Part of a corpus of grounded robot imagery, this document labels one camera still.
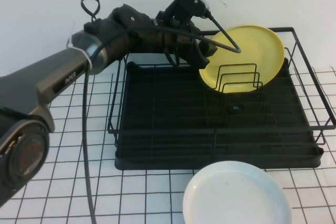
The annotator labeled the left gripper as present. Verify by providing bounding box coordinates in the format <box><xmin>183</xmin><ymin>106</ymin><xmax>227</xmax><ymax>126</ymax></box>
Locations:
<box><xmin>151</xmin><ymin>11</ymin><xmax>218</xmax><ymax>70</ymax></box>

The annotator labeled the yellow plate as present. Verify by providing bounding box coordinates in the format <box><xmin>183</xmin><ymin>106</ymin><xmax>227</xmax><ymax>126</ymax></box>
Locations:
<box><xmin>198</xmin><ymin>24</ymin><xmax>286</xmax><ymax>94</ymax></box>

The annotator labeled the black dish drying rack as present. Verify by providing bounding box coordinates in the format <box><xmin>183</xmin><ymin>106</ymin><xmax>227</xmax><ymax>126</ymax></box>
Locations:
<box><xmin>114</xmin><ymin>61</ymin><xmax>324</xmax><ymax>171</ymax></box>

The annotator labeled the white plate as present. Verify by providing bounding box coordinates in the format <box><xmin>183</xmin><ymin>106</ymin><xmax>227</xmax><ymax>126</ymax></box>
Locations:
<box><xmin>182</xmin><ymin>160</ymin><xmax>293</xmax><ymax>224</ymax></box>

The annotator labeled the white zip tie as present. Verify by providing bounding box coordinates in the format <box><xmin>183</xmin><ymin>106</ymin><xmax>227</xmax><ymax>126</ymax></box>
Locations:
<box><xmin>66</xmin><ymin>39</ymin><xmax>93</xmax><ymax>74</ymax></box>

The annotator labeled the white black-grid tablecloth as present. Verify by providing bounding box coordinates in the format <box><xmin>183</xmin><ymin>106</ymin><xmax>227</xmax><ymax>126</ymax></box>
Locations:
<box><xmin>0</xmin><ymin>67</ymin><xmax>336</xmax><ymax>224</ymax></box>

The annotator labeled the black wire dish rack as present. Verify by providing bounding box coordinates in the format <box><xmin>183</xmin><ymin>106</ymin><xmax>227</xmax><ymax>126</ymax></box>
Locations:
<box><xmin>107</xmin><ymin>26</ymin><xmax>336</xmax><ymax>154</ymax></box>

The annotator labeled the black strap loop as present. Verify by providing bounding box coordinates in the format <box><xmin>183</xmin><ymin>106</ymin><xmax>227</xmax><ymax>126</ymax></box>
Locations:
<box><xmin>80</xmin><ymin>0</ymin><xmax>101</xmax><ymax>23</ymax></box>

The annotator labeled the black camera cable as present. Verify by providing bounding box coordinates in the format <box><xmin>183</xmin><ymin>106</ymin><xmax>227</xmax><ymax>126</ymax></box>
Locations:
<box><xmin>82</xmin><ymin>8</ymin><xmax>242</xmax><ymax>224</ymax></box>

